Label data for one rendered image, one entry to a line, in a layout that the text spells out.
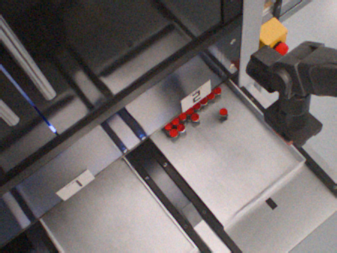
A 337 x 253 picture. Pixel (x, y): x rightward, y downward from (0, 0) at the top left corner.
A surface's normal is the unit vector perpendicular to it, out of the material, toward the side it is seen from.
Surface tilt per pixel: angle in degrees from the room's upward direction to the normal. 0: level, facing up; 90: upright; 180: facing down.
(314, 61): 39
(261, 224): 0
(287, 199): 0
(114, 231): 0
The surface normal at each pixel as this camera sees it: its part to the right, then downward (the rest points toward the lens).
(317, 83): -0.65, 0.61
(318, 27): -0.04, -0.33
